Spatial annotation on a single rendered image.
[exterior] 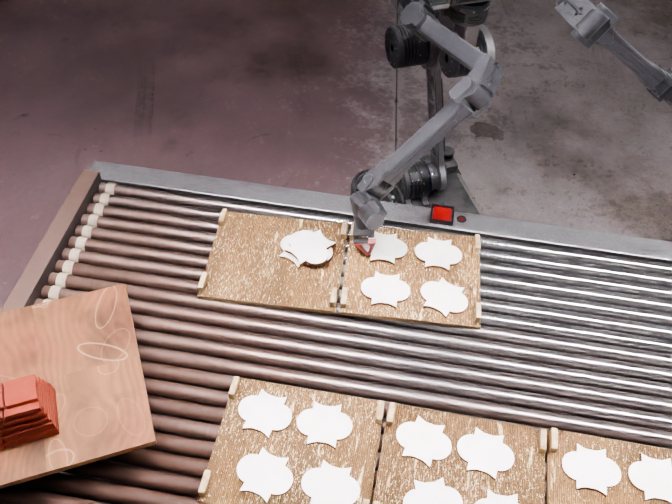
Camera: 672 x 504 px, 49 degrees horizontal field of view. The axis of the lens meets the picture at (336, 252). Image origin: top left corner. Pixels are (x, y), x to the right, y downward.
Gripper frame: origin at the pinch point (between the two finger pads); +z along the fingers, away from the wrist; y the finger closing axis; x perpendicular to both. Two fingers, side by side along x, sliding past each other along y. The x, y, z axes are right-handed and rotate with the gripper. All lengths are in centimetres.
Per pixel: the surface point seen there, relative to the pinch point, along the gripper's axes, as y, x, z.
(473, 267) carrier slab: -3.5, -31.6, 8.6
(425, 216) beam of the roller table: 18.2, -16.5, 6.5
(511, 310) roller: -16.7, -42.3, 13.7
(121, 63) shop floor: 213, 176, 50
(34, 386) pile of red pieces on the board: -74, 66, -34
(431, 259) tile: -3.0, -19.1, 4.8
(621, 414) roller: -48, -69, 20
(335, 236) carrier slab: 3.5, 10.9, -0.7
